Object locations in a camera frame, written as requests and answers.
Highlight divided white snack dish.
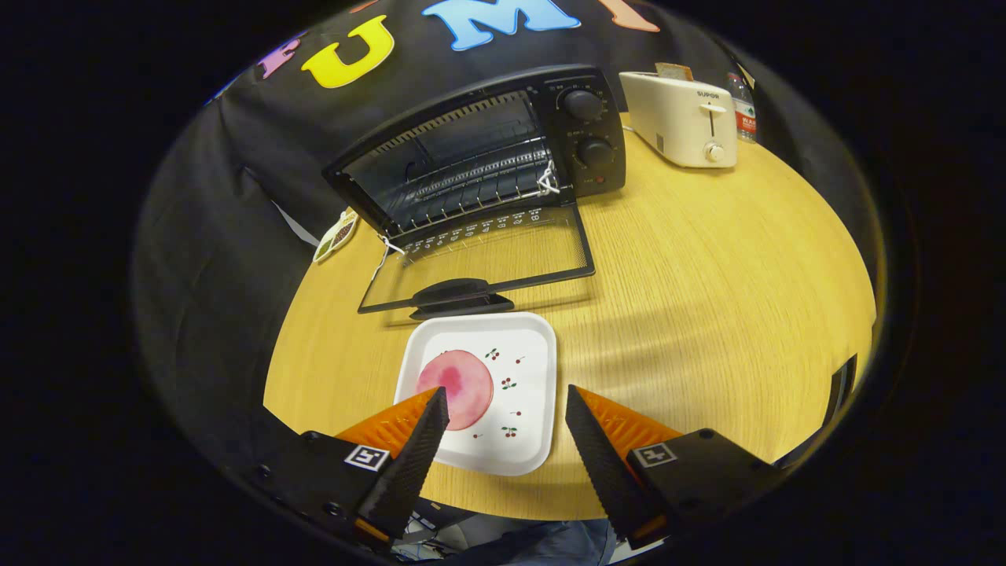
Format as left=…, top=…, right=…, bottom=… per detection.
left=313, top=208, right=360, bottom=264

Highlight black backdrop cloth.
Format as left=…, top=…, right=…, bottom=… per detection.
left=130, top=0, right=881, bottom=480

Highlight white square plate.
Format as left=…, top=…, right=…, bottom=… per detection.
left=393, top=311, right=559, bottom=477

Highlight pink round ham slice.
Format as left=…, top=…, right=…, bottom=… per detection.
left=415, top=349, right=495, bottom=432

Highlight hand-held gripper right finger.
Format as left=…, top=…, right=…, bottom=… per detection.
left=564, top=384, right=787, bottom=551

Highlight dark frame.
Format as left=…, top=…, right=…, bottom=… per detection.
left=774, top=354, right=859, bottom=471

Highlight clear water bottle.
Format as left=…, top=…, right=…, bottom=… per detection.
left=726, top=72, right=758, bottom=144

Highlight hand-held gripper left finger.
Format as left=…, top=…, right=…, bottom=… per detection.
left=228, top=385, right=450, bottom=551

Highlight white toaster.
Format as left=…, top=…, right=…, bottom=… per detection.
left=619, top=71, right=738, bottom=169

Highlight person's blue trousers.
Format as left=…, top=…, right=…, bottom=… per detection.
left=393, top=503, right=622, bottom=566

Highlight black toaster oven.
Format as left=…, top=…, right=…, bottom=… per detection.
left=322, top=64, right=627, bottom=321

